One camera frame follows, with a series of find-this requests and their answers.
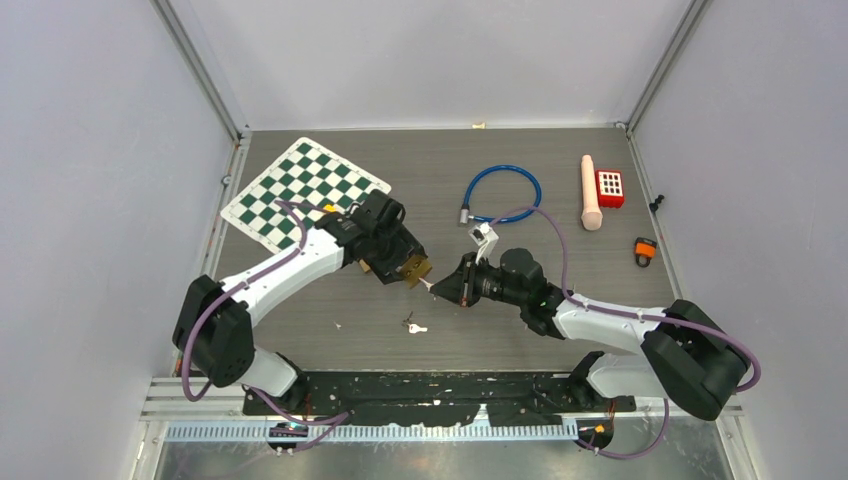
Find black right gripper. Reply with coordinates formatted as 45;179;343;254
432;252;527;308

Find beige wooden rolling pin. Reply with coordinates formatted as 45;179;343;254
580;154;603;231

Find green white chessboard mat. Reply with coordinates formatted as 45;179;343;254
220;137;391;254

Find aluminium frame rail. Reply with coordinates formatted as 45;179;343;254
139;370;747;444

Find black knob on rail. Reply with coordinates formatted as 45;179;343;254
649;194;665;214

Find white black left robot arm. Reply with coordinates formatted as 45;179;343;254
172;190;432;414

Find red block with holes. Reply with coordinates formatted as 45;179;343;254
595;169;625;209

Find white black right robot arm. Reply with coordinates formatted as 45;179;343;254
428;248;760;420

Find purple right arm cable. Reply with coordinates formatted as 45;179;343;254
488;205;763;462

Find blue cable lock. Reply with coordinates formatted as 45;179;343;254
457;164;543;226

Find silver keys with white tag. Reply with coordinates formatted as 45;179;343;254
401;311;429;334

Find small orange padlock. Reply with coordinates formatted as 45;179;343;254
633;237;658;268

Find black front base panel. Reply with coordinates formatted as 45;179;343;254
275;371;636;427

